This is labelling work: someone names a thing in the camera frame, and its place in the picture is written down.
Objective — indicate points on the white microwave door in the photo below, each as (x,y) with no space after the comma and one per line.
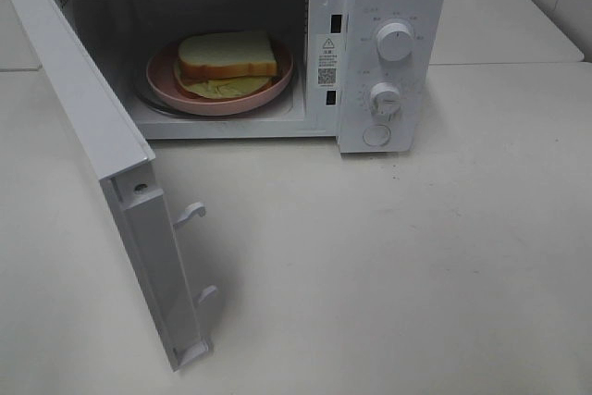
(121,160)

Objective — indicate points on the white round door button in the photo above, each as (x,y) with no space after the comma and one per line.
(377,135)

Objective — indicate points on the pink round plate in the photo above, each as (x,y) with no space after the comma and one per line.
(160,77)

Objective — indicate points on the white lower microwave knob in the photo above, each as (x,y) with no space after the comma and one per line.
(385,100)

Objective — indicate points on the white microwave oven body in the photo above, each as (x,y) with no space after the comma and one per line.
(333,44)

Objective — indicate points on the white bread sandwich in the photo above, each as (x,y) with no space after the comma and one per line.
(226,65)

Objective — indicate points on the white microwave knob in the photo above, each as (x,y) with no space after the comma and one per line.
(385,100)
(394,40)

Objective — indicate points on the white upper microwave knob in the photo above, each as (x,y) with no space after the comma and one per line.
(394,40)

